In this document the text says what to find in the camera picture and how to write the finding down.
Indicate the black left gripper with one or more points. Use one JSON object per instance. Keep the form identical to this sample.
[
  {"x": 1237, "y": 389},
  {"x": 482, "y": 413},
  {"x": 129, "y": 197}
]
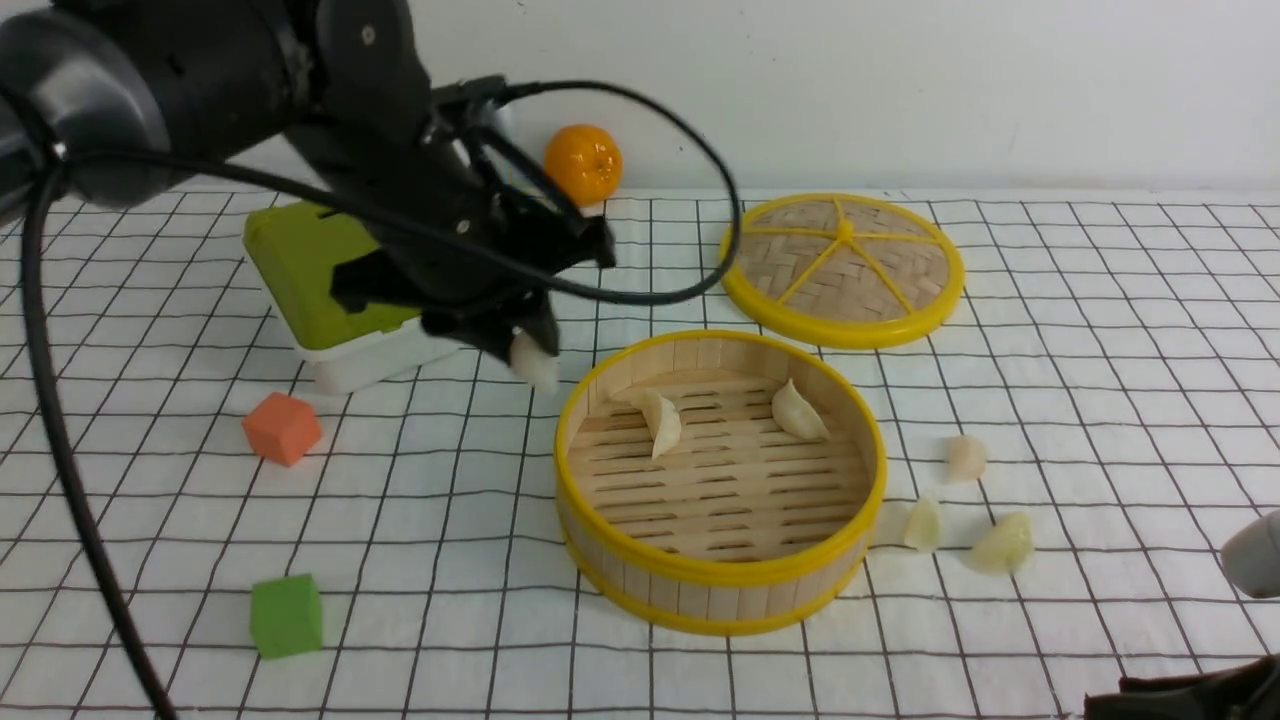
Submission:
[{"x": 429, "y": 163}]

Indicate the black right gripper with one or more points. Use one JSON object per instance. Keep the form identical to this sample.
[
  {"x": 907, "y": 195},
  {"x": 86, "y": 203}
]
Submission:
[{"x": 1249, "y": 691}]

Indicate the pinkish dumpling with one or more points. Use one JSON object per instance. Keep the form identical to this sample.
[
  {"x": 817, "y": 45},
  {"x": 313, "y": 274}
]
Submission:
[
  {"x": 967, "y": 459},
  {"x": 532, "y": 365}
]

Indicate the white dumpling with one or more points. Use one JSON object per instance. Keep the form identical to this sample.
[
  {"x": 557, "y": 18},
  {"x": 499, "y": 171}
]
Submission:
[
  {"x": 923, "y": 528},
  {"x": 662, "y": 419},
  {"x": 794, "y": 414}
]

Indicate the greenish dumpling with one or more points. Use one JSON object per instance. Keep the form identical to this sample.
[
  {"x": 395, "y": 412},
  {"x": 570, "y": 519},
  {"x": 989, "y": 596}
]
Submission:
[{"x": 1005, "y": 548}]

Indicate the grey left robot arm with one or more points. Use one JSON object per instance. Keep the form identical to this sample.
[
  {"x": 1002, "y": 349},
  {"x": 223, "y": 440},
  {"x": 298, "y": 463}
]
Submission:
[{"x": 341, "y": 81}]

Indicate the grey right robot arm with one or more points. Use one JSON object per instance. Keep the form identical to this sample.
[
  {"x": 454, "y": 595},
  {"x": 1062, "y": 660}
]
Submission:
[{"x": 1250, "y": 561}]

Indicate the bamboo steamer tray yellow rim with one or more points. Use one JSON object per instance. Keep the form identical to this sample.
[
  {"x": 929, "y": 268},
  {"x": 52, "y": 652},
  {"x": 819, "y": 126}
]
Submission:
[{"x": 741, "y": 528}]

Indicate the bamboo steamer lid yellow rim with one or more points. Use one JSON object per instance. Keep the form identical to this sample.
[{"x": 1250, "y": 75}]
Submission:
[{"x": 844, "y": 271}]

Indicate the orange toy fruit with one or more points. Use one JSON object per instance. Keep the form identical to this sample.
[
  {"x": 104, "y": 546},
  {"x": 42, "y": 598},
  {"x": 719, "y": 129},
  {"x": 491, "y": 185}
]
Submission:
[{"x": 585, "y": 162}]

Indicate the green lid white box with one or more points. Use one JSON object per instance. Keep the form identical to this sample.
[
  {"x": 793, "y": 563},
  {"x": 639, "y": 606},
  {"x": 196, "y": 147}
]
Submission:
[{"x": 295, "y": 250}]

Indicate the orange foam cube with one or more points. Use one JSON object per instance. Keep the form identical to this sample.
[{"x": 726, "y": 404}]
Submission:
[{"x": 282, "y": 429}]

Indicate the white checkered tablecloth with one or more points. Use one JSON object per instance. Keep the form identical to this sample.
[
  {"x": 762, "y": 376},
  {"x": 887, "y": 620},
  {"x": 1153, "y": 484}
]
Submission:
[{"x": 1117, "y": 357}]

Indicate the green foam cube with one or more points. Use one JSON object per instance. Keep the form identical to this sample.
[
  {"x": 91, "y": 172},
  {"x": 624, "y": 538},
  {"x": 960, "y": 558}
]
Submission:
[{"x": 286, "y": 617}]

